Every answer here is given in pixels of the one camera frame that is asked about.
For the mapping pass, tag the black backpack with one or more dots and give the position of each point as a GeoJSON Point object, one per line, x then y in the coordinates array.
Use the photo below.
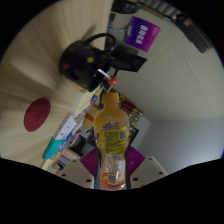
{"type": "Point", "coordinates": [195, 33]}

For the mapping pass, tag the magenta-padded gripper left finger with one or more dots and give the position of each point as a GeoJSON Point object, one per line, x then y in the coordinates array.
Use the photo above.
{"type": "Point", "coordinates": [77, 171]}

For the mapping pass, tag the orange colourful book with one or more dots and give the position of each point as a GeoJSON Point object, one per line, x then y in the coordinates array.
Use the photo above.
{"type": "Point", "coordinates": [65, 158]}

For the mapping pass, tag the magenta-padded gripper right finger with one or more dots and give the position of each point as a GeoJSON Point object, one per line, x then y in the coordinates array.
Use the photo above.
{"type": "Point", "coordinates": [146, 170]}

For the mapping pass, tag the flat round red coaster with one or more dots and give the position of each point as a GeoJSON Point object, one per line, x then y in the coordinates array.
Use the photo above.
{"type": "Point", "coordinates": [36, 115]}

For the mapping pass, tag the red-tipped white stirrer stick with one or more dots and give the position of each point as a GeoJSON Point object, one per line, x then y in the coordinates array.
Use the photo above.
{"type": "Point", "coordinates": [112, 80]}

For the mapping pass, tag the black pouch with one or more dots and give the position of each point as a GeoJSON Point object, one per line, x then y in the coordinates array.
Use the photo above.
{"type": "Point", "coordinates": [125, 6]}

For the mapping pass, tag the pale yellow notepad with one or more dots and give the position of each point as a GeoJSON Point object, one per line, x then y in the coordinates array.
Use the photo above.
{"type": "Point", "coordinates": [83, 101]}

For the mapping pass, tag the clear yellow-labelled drink bottle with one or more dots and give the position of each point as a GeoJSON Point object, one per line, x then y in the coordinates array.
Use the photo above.
{"type": "Point", "coordinates": [111, 133]}

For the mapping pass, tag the yellow gift box red ribbon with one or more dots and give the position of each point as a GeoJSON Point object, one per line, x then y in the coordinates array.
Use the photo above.
{"type": "Point", "coordinates": [90, 116]}

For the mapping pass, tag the grey ribbed case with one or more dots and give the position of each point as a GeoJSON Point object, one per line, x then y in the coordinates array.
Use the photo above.
{"type": "Point", "coordinates": [160, 9]}

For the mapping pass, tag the blue colourful book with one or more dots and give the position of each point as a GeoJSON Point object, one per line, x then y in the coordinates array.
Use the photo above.
{"type": "Point", "coordinates": [70, 140]}

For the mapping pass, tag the black dotted mug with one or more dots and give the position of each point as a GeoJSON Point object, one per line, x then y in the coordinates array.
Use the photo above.
{"type": "Point", "coordinates": [81, 63]}

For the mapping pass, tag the white printed booklet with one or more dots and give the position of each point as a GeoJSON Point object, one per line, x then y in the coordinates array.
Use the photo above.
{"type": "Point", "coordinates": [65, 126]}

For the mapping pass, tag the purple desk sign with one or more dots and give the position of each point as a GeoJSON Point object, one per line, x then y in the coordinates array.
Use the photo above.
{"type": "Point", "coordinates": [142, 34]}

